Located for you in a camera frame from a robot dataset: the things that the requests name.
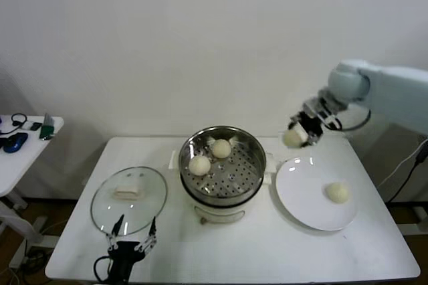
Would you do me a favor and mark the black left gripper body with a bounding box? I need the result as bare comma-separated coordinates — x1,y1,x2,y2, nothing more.
106,241,148,283

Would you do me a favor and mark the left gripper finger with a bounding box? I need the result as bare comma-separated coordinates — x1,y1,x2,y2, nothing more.
106,214,125,250
133,216,158,254

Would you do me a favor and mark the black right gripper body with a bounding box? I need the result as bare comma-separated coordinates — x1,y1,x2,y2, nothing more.
298,110,325,142

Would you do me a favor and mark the white steamed baozi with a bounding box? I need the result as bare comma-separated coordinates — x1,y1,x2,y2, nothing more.
282,129,307,148
189,156,212,177
211,139,232,159
324,181,351,204

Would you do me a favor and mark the round glass pot lid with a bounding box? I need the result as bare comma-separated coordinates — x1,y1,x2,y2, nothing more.
90,166,168,236

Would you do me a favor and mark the stainless steel steamer basket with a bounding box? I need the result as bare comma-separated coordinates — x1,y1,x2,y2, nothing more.
178,126,268,206

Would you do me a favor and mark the white oval plate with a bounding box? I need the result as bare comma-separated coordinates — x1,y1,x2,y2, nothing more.
275,157,359,231

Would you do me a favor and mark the white electric cooker pot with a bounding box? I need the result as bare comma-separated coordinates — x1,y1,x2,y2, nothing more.
169,149,278,225

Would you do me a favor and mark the white side table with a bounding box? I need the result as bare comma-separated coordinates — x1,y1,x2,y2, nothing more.
0,116,65,268

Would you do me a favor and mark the green clip tool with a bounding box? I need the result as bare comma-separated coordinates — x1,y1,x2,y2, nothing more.
39,113,56,141

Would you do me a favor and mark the white stand base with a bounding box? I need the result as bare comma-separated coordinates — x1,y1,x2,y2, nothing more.
389,204,428,238

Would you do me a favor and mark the black computer mouse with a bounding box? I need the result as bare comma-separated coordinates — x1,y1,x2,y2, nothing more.
3,132,29,155

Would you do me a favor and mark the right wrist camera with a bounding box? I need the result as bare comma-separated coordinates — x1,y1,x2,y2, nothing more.
302,96,324,116

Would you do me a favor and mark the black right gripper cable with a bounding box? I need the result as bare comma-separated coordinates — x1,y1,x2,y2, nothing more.
334,107,372,132

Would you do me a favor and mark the black floor cable bundle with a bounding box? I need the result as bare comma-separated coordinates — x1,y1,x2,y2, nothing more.
19,248,51,270

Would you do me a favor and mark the white wall cable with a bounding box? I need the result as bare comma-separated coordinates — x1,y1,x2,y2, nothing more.
377,139,428,188

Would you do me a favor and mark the black power cable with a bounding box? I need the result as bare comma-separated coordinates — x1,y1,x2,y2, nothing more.
387,146,428,203

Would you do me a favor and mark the black headset cable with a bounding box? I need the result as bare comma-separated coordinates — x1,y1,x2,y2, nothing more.
0,113,28,136

